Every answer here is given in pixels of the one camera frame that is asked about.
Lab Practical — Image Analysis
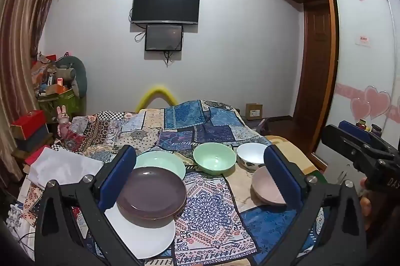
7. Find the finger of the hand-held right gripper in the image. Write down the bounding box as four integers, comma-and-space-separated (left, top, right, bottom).
321, 125, 395, 162
338, 120, 381, 139

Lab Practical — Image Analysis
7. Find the pile of boxes and bags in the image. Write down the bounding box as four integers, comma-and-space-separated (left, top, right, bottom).
31, 52, 79, 98

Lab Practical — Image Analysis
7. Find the person's right hand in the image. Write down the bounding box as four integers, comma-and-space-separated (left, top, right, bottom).
359, 177, 376, 217

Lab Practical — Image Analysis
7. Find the light green plate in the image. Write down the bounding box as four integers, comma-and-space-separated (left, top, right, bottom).
133, 151, 187, 182

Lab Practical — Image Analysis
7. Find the white cloth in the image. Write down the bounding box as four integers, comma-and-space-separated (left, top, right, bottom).
29, 146, 104, 188

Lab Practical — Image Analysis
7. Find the pink bowl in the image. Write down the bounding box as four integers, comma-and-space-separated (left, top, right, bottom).
251, 165, 286, 205

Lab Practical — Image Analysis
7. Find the striped brown curtain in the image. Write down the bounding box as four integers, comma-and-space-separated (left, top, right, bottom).
0, 0, 66, 160

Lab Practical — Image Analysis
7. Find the white plate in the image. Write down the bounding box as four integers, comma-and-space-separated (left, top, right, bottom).
104, 200, 176, 259

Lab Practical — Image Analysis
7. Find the wooden door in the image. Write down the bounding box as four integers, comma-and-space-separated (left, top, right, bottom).
294, 2, 332, 123

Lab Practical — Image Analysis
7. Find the white spotted bowl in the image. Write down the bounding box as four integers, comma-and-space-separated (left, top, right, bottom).
236, 143, 269, 168

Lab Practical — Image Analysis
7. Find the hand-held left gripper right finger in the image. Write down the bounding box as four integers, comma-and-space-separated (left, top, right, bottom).
263, 145, 367, 266

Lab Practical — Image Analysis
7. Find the dark blue box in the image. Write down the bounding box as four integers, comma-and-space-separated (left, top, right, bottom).
17, 132, 54, 152

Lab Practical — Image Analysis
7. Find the pink bunny toy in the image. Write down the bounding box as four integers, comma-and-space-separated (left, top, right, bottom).
56, 105, 72, 138

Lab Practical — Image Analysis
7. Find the green bowl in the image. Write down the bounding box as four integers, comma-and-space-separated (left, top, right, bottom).
193, 142, 237, 175

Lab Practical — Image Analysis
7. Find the patchwork printed blanket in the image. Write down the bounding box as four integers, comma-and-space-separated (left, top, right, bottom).
19, 100, 326, 266

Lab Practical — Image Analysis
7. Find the black wall television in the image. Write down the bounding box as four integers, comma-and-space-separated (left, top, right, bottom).
130, 0, 201, 26

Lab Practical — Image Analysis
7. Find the purple cloth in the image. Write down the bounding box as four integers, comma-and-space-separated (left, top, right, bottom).
255, 118, 273, 136

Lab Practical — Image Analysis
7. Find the yellow and green fleece blanket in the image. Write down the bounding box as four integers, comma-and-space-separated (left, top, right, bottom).
265, 135, 326, 182

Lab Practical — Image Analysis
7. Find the green cardboard box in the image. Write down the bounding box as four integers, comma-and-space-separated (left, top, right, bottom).
37, 88, 80, 123

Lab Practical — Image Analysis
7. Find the white heart-print sliding door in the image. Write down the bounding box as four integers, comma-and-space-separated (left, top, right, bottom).
312, 0, 400, 166

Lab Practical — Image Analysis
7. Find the red box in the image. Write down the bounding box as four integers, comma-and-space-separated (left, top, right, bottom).
10, 110, 47, 140

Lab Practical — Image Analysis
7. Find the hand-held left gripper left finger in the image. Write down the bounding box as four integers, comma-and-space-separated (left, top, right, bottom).
34, 145, 144, 266

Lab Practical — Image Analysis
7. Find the small wall monitor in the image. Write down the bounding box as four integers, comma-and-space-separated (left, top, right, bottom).
144, 24, 184, 52

